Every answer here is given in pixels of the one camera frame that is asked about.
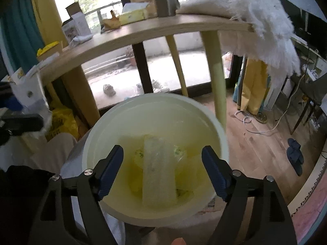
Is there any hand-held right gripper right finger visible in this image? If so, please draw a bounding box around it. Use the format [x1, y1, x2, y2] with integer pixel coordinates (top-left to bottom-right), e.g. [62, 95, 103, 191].
[201, 146, 298, 245]

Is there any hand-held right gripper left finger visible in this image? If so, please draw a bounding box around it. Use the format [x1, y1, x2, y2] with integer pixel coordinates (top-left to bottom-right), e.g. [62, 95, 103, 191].
[28, 145, 124, 245]

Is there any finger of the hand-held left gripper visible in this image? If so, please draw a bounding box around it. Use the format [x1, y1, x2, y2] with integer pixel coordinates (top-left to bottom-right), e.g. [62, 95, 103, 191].
[0, 114, 44, 137]
[0, 96, 19, 111]

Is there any yellow plastic bag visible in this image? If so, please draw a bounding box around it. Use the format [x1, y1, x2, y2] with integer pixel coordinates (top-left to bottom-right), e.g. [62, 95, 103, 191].
[125, 143, 202, 199]

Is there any clear green-print plastic package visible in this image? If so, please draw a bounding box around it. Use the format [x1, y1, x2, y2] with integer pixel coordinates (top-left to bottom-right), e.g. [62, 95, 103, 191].
[142, 135, 179, 208]

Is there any cream plastic bucket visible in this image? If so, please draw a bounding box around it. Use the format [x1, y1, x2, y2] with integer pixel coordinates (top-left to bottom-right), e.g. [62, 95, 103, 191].
[82, 93, 229, 227]

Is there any clear plastic wrapper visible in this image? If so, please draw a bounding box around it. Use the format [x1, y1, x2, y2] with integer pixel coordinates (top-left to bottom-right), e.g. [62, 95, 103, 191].
[69, 34, 93, 47]

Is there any brown paper bag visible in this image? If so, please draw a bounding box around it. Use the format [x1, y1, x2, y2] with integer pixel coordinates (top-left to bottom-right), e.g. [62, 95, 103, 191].
[101, 10, 122, 30]

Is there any white cup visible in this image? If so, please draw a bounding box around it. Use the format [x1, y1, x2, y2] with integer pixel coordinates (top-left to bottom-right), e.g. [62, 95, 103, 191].
[10, 66, 35, 85]

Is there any printed cardboard box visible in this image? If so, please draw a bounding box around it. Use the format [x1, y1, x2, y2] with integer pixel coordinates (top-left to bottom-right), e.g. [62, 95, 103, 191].
[197, 195, 225, 213]

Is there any large yellow printed bag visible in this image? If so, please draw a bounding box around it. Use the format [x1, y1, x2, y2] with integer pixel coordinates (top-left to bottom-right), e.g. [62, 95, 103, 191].
[47, 102, 78, 141]

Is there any teal curtain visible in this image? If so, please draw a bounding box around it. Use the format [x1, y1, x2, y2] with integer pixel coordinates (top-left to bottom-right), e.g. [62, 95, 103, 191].
[0, 10, 44, 82]

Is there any small yellow printed bag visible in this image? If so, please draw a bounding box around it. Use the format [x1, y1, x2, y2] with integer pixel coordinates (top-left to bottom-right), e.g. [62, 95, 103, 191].
[36, 41, 60, 57]

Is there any person's black top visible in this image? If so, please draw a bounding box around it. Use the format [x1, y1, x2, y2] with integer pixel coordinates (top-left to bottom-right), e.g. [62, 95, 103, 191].
[0, 165, 62, 245]

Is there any white sneaker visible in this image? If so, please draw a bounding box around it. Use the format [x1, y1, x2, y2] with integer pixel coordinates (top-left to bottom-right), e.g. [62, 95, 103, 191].
[151, 80, 170, 92]
[103, 84, 116, 97]

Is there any dark blue slipper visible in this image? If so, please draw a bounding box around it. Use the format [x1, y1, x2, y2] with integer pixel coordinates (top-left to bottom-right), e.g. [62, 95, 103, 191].
[291, 158, 303, 176]
[287, 138, 305, 165]

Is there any yellow curtain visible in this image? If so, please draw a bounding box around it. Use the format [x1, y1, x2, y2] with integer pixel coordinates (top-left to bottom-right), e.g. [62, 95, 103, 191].
[31, 0, 74, 54]
[239, 0, 270, 115]

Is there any white product box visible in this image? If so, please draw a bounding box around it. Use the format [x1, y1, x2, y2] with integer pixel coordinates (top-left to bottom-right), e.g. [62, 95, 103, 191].
[61, 2, 92, 42]

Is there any grey chair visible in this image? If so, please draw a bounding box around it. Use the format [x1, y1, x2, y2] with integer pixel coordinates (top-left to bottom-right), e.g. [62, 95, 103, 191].
[281, 74, 327, 134]

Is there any white power strip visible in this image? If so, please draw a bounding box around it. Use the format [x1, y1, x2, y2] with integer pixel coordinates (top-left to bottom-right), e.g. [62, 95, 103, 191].
[305, 68, 320, 80]

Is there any yellow tissue box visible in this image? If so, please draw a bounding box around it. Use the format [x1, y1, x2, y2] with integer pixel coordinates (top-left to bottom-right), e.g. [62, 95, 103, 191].
[119, 2, 156, 26]

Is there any white side desk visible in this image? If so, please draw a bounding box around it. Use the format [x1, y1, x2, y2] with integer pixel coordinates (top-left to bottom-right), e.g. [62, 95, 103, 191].
[291, 34, 327, 65]

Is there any white fringed blanket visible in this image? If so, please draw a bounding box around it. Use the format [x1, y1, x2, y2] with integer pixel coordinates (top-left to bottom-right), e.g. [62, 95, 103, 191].
[176, 0, 302, 76]

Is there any black monitor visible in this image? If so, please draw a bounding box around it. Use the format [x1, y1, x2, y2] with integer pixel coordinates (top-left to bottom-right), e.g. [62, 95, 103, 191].
[301, 9, 327, 41]

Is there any white floor cable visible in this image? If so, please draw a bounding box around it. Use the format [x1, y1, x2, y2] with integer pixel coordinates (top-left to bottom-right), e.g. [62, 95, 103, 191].
[234, 73, 308, 134]

